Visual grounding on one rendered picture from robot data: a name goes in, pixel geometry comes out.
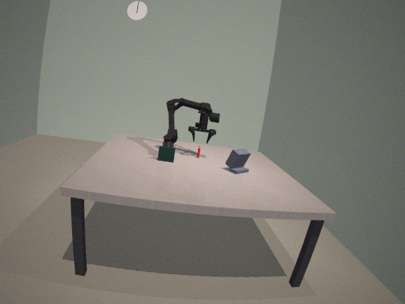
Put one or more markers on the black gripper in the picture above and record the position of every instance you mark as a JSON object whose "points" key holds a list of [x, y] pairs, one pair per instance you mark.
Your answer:
{"points": [[203, 126]]}

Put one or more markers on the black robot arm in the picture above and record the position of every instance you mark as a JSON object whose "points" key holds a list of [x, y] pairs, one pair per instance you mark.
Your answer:
{"points": [[204, 109]]}

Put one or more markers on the dark grey square panel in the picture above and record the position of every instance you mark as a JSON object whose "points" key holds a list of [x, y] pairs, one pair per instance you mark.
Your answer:
{"points": [[237, 160]]}

